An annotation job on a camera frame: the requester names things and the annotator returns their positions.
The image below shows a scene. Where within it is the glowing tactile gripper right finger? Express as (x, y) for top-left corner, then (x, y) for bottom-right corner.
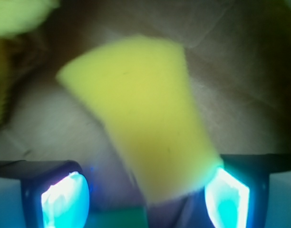
(204, 154), (291, 228)

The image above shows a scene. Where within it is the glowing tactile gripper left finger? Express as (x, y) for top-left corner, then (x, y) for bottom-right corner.
(0, 160), (90, 228)

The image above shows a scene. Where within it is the yellow and green sponge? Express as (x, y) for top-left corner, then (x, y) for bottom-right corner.
(56, 36), (223, 205)

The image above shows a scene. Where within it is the green rectangular block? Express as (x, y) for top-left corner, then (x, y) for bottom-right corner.
(85, 207), (149, 228)

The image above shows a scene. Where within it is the brown paper bag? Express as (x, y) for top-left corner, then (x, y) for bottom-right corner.
(0, 0), (291, 209)

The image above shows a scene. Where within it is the yellow crumpled cloth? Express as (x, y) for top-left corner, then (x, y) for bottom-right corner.
(0, 0), (60, 125)

